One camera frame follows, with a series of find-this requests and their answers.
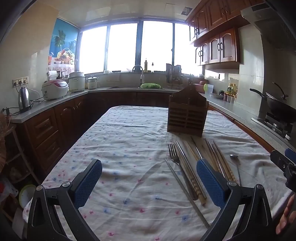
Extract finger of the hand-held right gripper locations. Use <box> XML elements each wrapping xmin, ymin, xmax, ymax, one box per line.
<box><xmin>285</xmin><ymin>148</ymin><xmax>296</xmax><ymax>163</ymax></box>
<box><xmin>270</xmin><ymin>150</ymin><xmax>292</xmax><ymax>174</ymax></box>

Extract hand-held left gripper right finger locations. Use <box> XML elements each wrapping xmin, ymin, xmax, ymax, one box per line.
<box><xmin>196</xmin><ymin>159</ymin><xmax>273</xmax><ymax>241</ymax></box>

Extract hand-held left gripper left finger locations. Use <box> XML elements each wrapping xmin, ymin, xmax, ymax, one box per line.
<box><xmin>26</xmin><ymin>159</ymin><xmax>103</xmax><ymax>241</ymax></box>

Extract wooden chopstick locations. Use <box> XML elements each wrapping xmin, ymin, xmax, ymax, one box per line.
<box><xmin>213</xmin><ymin>140</ymin><xmax>237</xmax><ymax>181</ymax></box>
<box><xmin>211</xmin><ymin>141</ymin><xmax>232</xmax><ymax>182</ymax></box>
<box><xmin>183</xmin><ymin>141</ymin><xmax>207</xmax><ymax>206</ymax></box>
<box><xmin>204</xmin><ymin>138</ymin><xmax>221</xmax><ymax>173</ymax></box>

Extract metal spoon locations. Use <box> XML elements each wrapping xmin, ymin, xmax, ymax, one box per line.
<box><xmin>229</xmin><ymin>153</ymin><xmax>242</xmax><ymax>186</ymax></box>

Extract metal fork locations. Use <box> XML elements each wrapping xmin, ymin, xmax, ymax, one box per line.
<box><xmin>168</xmin><ymin>144</ymin><xmax>199</xmax><ymax>201</ymax></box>

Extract wooden utensil holder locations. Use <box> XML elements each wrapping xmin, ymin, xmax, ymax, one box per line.
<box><xmin>167</xmin><ymin>86</ymin><xmax>209</xmax><ymax>138</ymax></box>

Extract person's right hand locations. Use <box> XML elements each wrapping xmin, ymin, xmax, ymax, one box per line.
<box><xmin>276</xmin><ymin>193</ymin><xmax>296</xmax><ymax>234</ymax></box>

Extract gas stove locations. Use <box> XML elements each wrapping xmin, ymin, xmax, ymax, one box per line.
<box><xmin>252</xmin><ymin>112</ymin><xmax>294</xmax><ymax>141</ymax></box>

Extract black wok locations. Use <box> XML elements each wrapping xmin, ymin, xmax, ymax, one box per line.
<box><xmin>249</xmin><ymin>82</ymin><xmax>296</xmax><ymax>123</ymax></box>

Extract floral white tablecloth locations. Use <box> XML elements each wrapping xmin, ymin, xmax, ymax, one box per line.
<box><xmin>23</xmin><ymin>105</ymin><xmax>292</xmax><ymax>241</ymax></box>

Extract grey kitchen countertop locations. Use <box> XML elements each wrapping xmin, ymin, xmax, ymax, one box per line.
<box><xmin>7</xmin><ymin>86</ymin><xmax>296</xmax><ymax>153</ymax></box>

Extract green rimmed plate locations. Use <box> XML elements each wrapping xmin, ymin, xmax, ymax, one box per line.
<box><xmin>18</xmin><ymin>184</ymin><xmax>37</xmax><ymax>208</ymax></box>

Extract wooden base cabinets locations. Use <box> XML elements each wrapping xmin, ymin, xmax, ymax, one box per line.
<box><xmin>10</xmin><ymin>90</ymin><xmax>278</xmax><ymax>178</ymax></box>

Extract wooden corner rack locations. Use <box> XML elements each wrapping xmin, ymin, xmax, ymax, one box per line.
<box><xmin>3</xmin><ymin>124</ymin><xmax>40</xmax><ymax>187</ymax></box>

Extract red pot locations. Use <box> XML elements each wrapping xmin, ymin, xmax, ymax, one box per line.
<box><xmin>194</xmin><ymin>80</ymin><xmax>208</xmax><ymax>93</ymax></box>

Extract small white electric pot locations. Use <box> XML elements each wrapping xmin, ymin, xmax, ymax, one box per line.
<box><xmin>86</xmin><ymin>76</ymin><xmax>100</xmax><ymax>90</ymax></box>

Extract pink and white rice cooker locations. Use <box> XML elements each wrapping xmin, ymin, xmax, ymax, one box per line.
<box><xmin>42</xmin><ymin>79</ymin><xmax>69</xmax><ymax>101</ymax></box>

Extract tall white rice cooker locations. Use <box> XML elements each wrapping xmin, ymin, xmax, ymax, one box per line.
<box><xmin>69</xmin><ymin>71</ymin><xmax>86</xmax><ymax>92</ymax></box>

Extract steel electric kettle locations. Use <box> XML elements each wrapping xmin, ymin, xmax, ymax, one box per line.
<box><xmin>18</xmin><ymin>87</ymin><xmax>34</xmax><ymax>113</ymax></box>

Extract green plastic basket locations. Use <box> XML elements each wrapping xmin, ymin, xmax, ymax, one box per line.
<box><xmin>140</xmin><ymin>83</ymin><xmax>162</xmax><ymax>90</ymax></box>

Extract metal dish rack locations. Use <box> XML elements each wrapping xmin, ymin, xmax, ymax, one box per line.
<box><xmin>165</xmin><ymin>63</ymin><xmax>185</xmax><ymax>90</ymax></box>

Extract sink faucet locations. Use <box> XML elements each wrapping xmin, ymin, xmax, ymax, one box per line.
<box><xmin>132</xmin><ymin>65</ymin><xmax>145</xmax><ymax>88</ymax></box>

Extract white range hood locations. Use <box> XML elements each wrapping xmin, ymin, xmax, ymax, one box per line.
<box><xmin>240</xmin><ymin>0</ymin><xmax>296</xmax><ymax>50</ymax></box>

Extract kitchen window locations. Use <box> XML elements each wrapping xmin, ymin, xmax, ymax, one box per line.
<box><xmin>77</xmin><ymin>20</ymin><xmax>204</xmax><ymax>75</ymax></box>

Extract wall power outlets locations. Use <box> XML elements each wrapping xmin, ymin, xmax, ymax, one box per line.
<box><xmin>13</xmin><ymin>76</ymin><xmax>29</xmax><ymax>87</ymax></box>

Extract wooden wall cabinets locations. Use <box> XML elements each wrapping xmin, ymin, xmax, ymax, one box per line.
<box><xmin>185</xmin><ymin>0</ymin><xmax>264</xmax><ymax>66</ymax></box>

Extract tropical fruit wall poster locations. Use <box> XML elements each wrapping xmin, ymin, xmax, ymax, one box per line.
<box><xmin>48</xmin><ymin>18</ymin><xmax>79</xmax><ymax>72</ymax></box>

